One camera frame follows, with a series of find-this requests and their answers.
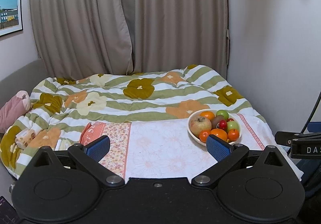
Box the large orange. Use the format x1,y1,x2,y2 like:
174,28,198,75
210,128,228,142

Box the white pink floral cloth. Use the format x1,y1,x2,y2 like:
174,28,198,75
78,112,304,182

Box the brown kiwi with sticker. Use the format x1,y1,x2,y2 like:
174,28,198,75
211,116,224,129

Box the green apple front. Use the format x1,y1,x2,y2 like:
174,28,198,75
227,121,240,132

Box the framed picture on wall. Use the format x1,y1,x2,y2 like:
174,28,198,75
0,0,23,37

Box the orange mandarin back of bowl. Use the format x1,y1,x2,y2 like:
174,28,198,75
200,111,215,121

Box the small tissue box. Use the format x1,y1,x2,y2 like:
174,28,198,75
15,128,35,149

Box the green apple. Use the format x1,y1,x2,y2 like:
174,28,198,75
227,121,240,132
216,110,229,121

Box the large red cherry tomato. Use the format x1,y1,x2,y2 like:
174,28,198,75
218,120,228,131

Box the pink plush toy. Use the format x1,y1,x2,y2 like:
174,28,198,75
0,91,31,134

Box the large yellow-red apple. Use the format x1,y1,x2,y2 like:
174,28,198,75
189,116,212,137

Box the black cable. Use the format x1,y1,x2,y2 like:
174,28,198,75
299,90,321,135

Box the small mandarin with stem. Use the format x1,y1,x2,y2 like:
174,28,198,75
228,129,240,142

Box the floral striped duvet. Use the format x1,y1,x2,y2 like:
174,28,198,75
0,63,268,181

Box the white fruit bowl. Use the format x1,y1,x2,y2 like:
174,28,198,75
187,109,242,146

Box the beige curtain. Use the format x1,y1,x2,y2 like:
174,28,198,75
29,0,229,79

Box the grey bed headboard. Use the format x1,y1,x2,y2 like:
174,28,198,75
0,59,48,107

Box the green apple back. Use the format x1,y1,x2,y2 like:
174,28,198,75
216,110,229,121

